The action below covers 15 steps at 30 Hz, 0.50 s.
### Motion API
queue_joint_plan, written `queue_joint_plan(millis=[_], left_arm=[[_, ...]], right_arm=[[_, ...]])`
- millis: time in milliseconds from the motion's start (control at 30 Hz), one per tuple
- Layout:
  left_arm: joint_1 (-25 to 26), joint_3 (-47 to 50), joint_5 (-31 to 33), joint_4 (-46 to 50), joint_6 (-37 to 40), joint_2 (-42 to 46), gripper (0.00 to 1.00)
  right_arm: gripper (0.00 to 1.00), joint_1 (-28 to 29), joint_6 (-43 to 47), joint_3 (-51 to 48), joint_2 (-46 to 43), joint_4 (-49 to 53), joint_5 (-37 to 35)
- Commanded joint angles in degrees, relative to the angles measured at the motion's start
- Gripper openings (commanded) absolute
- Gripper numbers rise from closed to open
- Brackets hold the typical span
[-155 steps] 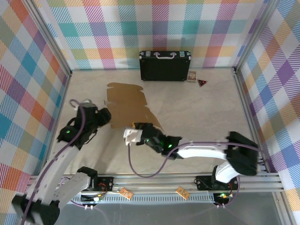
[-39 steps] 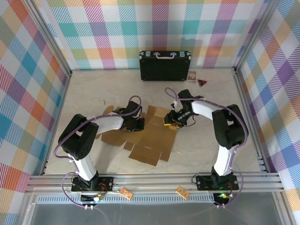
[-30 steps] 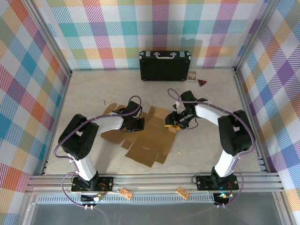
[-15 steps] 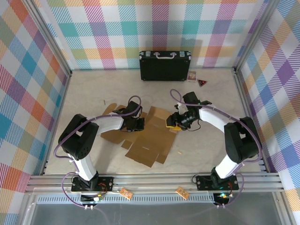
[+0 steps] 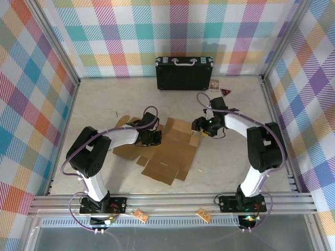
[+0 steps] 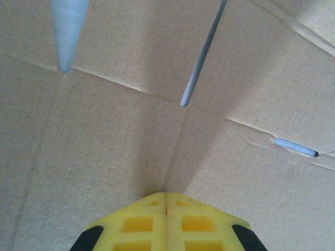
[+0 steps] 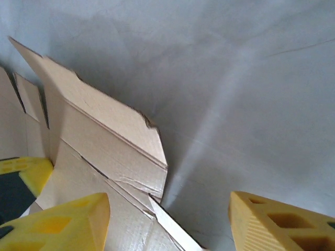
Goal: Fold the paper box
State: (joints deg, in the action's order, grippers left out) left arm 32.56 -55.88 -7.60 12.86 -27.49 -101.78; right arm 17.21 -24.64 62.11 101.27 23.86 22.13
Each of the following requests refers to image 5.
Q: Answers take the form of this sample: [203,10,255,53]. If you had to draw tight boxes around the brown cardboard box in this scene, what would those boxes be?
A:
[112,115,201,187]

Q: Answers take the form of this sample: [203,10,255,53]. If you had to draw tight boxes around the orange printed tag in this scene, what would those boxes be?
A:
[196,208,211,223]
[132,209,149,223]

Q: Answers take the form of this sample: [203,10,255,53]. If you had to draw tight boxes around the clear acrylic panel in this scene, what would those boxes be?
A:
[25,214,332,251]

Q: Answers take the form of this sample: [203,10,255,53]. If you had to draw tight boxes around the black briefcase with white handle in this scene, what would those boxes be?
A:
[154,56,214,92]

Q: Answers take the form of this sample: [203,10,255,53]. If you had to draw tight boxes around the aluminium side rail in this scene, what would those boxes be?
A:
[260,75,304,194]
[46,79,82,196]

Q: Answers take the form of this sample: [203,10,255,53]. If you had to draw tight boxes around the long aluminium frame rail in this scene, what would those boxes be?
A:
[27,192,319,216]

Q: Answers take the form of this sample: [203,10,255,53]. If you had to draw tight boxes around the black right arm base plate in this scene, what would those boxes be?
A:
[218,195,267,213]

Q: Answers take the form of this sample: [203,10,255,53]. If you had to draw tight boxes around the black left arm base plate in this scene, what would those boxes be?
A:
[79,196,128,215]

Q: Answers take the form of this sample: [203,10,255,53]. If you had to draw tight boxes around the slotted grey cable duct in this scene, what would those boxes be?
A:
[40,216,241,227]

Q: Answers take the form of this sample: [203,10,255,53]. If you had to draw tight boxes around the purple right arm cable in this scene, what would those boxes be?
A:
[196,92,286,233]

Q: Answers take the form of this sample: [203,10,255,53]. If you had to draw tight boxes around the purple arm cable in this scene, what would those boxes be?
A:
[61,106,160,234]
[196,92,286,233]

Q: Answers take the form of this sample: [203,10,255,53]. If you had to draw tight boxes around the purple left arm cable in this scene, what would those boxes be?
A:
[61,106,160,234]

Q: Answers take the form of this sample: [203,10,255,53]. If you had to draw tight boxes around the aluminium frame post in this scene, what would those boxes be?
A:
[260,0,315,82]
[25,0,81,87]

